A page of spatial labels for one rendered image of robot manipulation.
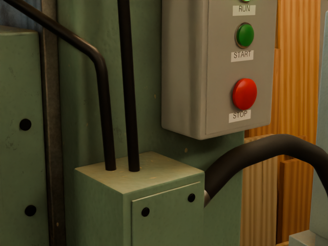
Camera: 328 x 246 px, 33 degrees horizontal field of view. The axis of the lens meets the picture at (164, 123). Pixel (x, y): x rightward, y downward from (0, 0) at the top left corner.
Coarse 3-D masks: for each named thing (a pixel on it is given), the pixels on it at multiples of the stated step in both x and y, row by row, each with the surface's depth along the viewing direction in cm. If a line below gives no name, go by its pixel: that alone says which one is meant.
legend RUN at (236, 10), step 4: (236, 8) 50; (240, 8) 50; (244, 8) 50; (248, 8) 51; (252, 8) 51; (236, 12) 50; (240, 12) 50; (244, 12) 50; (248, 12) 51; (252, 12) 51
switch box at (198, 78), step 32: (192, 0) 48; (224, 0) 49; (256, 0) 51; (192, 32) 49; (224, 32) 49; (256, 32) 52; (192, 64) 50; (224, 64) 50; (256, 64) 53; (192, 96) 50; (224, 96) 51; (192, 128) 51; (224, 128) 52
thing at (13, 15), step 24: (0, 0) 55; (24, 0) 51; (48, 0) 49; (0, 24) 56; (24, 24) 52; (48, 48) 50; (48, 72) 50; (48, 96) 50; (48, 120) 51; (48, 144) 52; (48, 168) 52; (48, 192) 53; (48, 216) 54
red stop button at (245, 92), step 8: (240, 80) 51; (248, 80) 51; (240, 88) 51; (248, 88) 51; (256, 88) 52; (232, 96) 51; (240, 96) 51; (248, 96) 52; (256, 96) 53; (240, 104) 51; (248, 104) 52
